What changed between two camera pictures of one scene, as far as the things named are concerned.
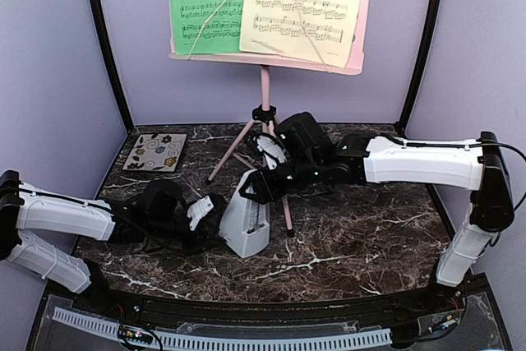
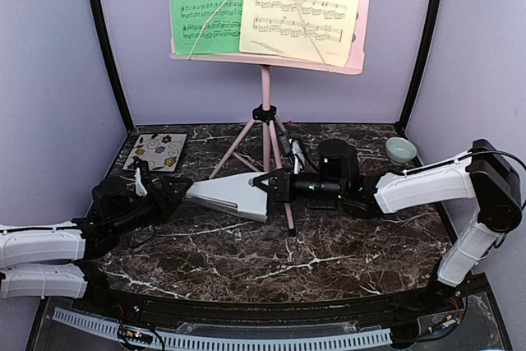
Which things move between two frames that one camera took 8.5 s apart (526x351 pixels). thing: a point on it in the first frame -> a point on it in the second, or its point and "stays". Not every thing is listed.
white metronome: (246, 226) -> (233, 194)
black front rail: (273, 312) stays
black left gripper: (198, 246) -> (171, 200)
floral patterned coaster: (154, 152) stays
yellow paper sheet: (306, 7) stays
